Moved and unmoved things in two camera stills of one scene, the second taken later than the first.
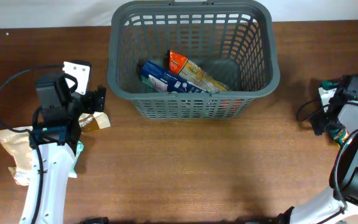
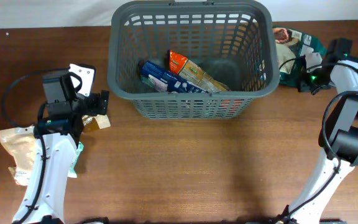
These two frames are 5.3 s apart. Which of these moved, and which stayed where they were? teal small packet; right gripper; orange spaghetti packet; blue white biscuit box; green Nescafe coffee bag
Moved: right gripper; green Nescafe coffee bag
Stayed: blue white biscuit box; teal small packet; orange spaghetti packet
